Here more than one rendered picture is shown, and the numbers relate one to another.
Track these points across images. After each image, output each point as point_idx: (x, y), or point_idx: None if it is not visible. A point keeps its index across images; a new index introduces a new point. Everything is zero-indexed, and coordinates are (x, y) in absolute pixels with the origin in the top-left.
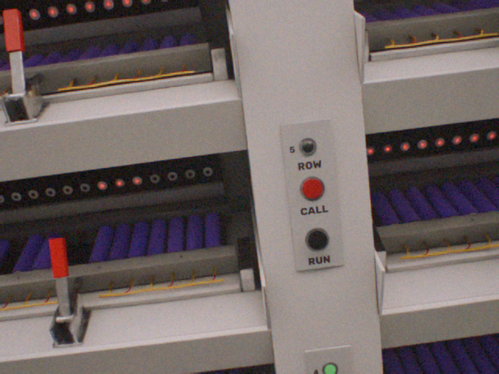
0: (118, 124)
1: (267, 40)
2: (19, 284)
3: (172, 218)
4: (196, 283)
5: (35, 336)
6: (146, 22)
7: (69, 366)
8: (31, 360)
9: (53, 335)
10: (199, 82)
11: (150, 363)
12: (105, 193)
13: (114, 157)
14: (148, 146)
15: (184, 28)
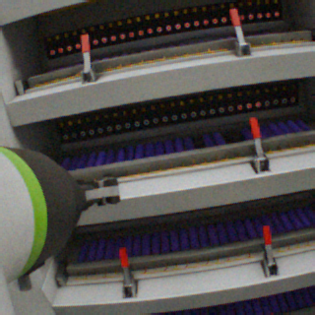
0: (292, 57)
1: None
2: (221, 150)
3: (280, 122)
4: (312, 145)
5: (241, 171)
6: (260, 27)
7: (264, 184)
8: (247, 180)
9: (259, 165)
10: (313, 44)
11: (302, 181)
12: (240, 112)
13: (287, 74)
14: (303, 69)
15: (281, 29)
